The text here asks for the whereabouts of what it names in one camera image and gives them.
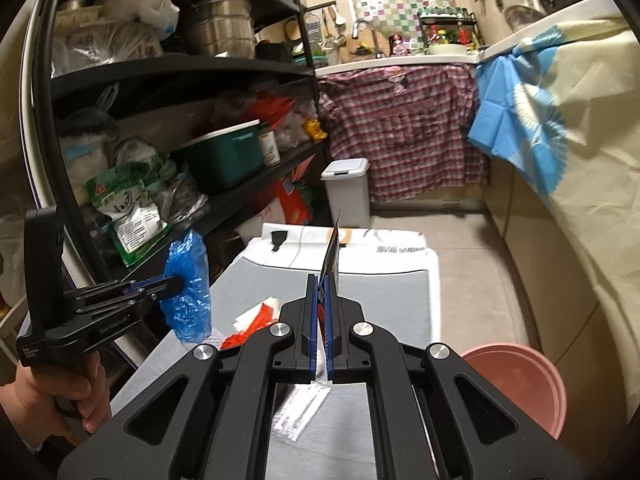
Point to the orange and white sack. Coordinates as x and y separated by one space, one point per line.
292 205

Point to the wooden cutting board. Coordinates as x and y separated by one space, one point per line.
372 42

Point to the black pot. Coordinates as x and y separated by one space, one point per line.
274 51

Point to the clear bag of dry goods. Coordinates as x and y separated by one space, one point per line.
100 45

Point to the clear plastic wrapper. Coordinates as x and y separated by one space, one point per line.
295 410

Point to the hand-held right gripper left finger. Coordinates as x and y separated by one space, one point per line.
312 320

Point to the white bowl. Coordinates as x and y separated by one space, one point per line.
445 49

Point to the green printed food packet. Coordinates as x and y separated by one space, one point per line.
135 215

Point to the chrome faucet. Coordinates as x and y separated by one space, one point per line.
360 25

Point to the red plastic bag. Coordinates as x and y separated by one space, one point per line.
270 110

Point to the pink plastic basin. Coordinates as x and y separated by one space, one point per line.
520 385

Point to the yellow toy figure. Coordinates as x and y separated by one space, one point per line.
315 129

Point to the person's left forearm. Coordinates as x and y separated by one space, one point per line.
25 430

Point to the red and white wrapper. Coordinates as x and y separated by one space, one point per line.
255 321

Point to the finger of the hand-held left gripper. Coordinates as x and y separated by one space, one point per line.
150 299
150 282

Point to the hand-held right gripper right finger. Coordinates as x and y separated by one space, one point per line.
330 330

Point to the grey padded folding table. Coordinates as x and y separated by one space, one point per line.
380 300

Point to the black shelf rack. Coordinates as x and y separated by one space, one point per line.
175 77

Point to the blue plastic bag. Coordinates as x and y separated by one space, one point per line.
192 310

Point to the red plaid shirt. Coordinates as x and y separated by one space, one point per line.
400 125

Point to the white lidded trash bin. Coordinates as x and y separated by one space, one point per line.
347 195

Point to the green storage box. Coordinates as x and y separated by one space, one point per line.
225 155

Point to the black spice rack with bottles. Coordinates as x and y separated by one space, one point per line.
450 30

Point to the steel stock pot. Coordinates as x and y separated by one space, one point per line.
220 27

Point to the white plastic bag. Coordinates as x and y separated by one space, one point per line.
140 5

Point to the dark blue packet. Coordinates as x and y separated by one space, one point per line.
331 260

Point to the white labelled can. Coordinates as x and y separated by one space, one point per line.
270 147

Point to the clear bag with dark contents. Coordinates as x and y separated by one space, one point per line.
182 195

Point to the hanging spatula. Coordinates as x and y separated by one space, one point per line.
339 16

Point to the metal grater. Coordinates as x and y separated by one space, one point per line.
313 27

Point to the person's left hand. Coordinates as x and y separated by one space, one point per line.
95 400

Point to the cream cloth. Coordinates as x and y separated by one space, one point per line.
600 160

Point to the blue patterned cloth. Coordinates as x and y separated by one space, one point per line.
500 105

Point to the pink figure bottle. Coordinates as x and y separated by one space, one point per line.
397 45

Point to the pile of white bags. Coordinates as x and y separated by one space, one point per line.
292 130

